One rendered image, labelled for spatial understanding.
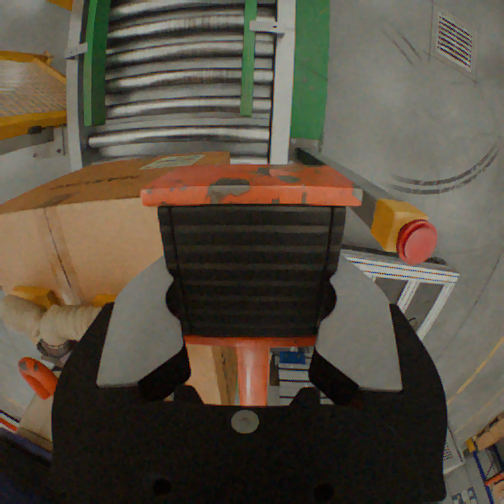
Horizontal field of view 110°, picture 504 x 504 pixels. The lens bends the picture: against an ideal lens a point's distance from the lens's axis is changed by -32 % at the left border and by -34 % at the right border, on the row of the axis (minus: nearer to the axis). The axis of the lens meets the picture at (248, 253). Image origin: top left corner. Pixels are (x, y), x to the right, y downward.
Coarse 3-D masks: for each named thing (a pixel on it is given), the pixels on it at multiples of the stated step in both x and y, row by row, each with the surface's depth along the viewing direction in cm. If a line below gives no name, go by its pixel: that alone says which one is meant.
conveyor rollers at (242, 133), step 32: (160, 0) 49; (192, 0) 50; (224, 0) 51; (128, 32) 54; (160, 32) 56; (128, 64) 61; (224, 96) 66; (160, 128) 70; (192, 128) 70; (224, 128) 70; (256, 128) 70; (96, 160) 75; (256, 160) 74
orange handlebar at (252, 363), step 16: (240, 352) 15; (256, 352) 15; (32, 368) 21; (48, 368) 22; (240, 368) 16; (256, 368) 16; (32, 384) 22; (48, 384) 21; (240, 384) 17; (256, 384) 17; (240, 400) 18; (256, 400) 18
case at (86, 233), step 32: (128, 160) 58; (160, 160) 51; (192, 160) 48; (224, 160) 50; (32, 192) 37; (64, 192) 32; (96, 192) 29; (128, 192) 27; (0, 224) 27; (32, 224) 27; (64, 224) 27; (96, 224) 27; (128, 224) 27; (0, 256) 30; (32, 256) 29; (64, 256) 29; (96, 256) 29; (128, 256) 29; (160, 256) 29; (64, 288) 32; (96, 288) 31; (192, 352) 36; (224, 352) 50; (192, 384) 40; (224, 384) 48
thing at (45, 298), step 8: (16, 288) 31; (24, 288) 31; (32, 288) 32; (40, 288) 32; (24, 296) 31; (32, 296) 31; (40, 296) 30; (48, 296) 31; (40, 304) 31; (48, 304) 31; (56, 304) 33; (40, 344) 32; (40, 352) 33
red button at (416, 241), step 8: (408, 224) 32; (416, 224) 31; (424, 224) 31; (400, 232) 33; (408, 232) 32; (416, 232) 31; (424, 232) 31; (432, 232) 31; (400, 240) 32; (408, 240) 32; (416, 240) 32; (424, 240) 32; (432, 240) 31; (400, 248) 33; (408, 248) 32; (416, 248) 32; (424, 248) 32; (432, 248) 32; (400, 256) 34; (408, 256) 33; (416, 256) 33; (424, 256) 33
